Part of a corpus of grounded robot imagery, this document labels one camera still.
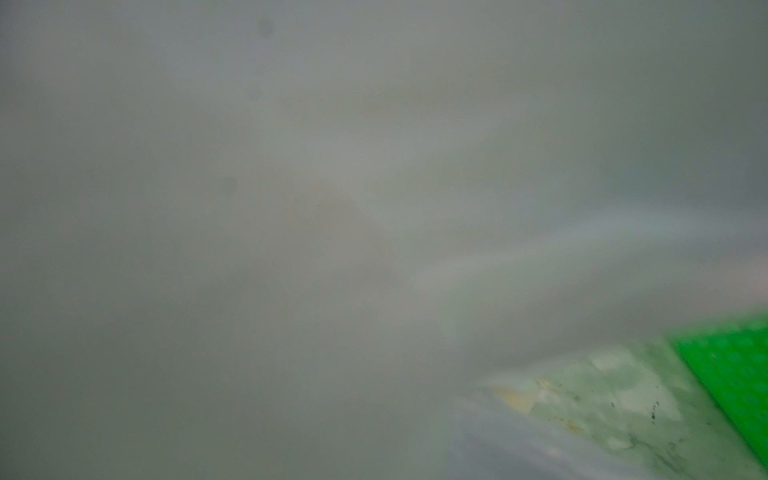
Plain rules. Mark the white plastic bag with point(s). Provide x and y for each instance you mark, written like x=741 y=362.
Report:
x=283 y=239

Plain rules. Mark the green plastic mesh basket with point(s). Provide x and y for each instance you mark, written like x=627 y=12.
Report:
x=730 y=361

